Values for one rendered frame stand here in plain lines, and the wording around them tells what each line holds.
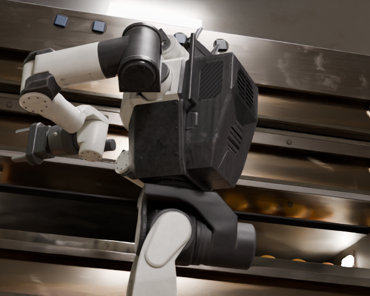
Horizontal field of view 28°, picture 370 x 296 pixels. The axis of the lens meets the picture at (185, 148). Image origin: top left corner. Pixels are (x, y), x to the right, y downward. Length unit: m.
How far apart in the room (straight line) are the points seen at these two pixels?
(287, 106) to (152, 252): 1.45
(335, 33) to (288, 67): 2.02
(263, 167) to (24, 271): 0.97
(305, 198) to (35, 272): 1.00
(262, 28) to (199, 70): 3.21
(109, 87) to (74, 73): 1.11
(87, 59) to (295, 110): 1.41
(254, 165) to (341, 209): 0.37
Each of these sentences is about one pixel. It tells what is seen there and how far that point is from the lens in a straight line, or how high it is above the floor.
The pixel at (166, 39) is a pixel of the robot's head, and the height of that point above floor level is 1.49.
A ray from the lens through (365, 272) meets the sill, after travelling 2.88.
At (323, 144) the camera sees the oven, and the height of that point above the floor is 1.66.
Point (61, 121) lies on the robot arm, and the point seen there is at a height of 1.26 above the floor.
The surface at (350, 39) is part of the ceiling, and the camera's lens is 5.14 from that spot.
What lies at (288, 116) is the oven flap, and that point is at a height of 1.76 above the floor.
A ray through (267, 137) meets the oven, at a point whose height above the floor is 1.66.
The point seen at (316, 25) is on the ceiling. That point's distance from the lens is 4.98.
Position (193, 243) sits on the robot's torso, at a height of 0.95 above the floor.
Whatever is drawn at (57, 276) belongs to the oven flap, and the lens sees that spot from 2.63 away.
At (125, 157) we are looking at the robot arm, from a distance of 2.20.
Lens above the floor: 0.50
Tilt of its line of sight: 22 degrees up
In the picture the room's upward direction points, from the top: 4 degrees clockwise
